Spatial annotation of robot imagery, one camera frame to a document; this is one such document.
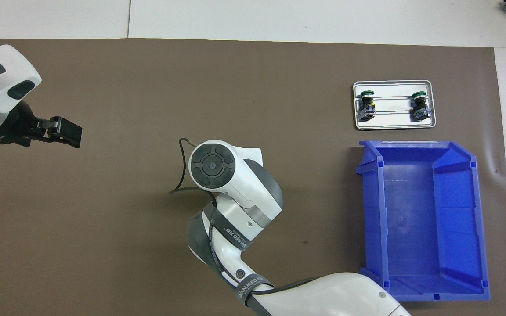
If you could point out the green push button switch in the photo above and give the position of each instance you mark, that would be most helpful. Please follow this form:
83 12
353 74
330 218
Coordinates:
420 105
367 105

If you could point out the brown table mat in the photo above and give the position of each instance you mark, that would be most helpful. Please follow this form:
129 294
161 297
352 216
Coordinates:
147 87

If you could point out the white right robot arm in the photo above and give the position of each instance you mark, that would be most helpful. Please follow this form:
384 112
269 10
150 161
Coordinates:
235 197

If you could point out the silver metal tray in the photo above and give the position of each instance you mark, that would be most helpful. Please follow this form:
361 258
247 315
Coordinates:
393 105

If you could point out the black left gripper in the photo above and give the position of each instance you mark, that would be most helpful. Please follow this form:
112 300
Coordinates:
13 125

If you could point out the blue plastic storage bin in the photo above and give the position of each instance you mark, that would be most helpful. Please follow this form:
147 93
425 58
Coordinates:
411 219

